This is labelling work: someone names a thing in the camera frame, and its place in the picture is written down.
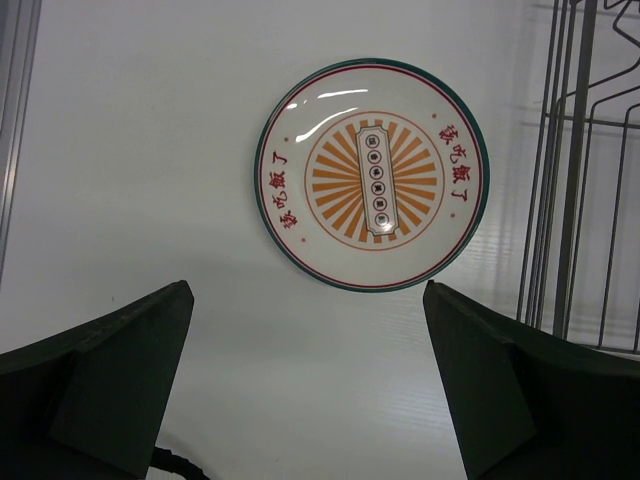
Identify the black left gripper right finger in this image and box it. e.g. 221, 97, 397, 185
423, 281, 639, 479

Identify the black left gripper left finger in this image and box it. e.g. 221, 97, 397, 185
1, 280, 194, 479

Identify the orange sunburst plate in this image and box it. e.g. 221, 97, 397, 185
253, 58, 490, 293

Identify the grey wire dish rack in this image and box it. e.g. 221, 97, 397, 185
516, 1, 639, 359

